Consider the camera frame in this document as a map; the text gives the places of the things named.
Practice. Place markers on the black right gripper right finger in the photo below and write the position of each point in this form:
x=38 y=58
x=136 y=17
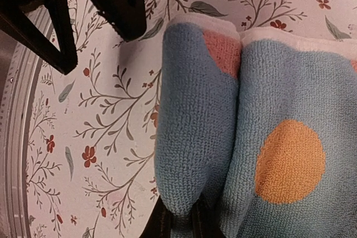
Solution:
x=204 y=224

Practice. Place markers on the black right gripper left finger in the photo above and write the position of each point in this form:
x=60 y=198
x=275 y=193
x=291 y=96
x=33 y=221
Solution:
x=159 y=222

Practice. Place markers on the light blue towel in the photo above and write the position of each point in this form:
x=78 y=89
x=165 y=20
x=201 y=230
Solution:
x=262 y=124

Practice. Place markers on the floral tablecloth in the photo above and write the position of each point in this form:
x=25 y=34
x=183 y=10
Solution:
x=93 y=172

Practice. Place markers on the front aluminium rail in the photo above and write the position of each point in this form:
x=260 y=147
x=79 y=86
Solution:
x=21 y=118

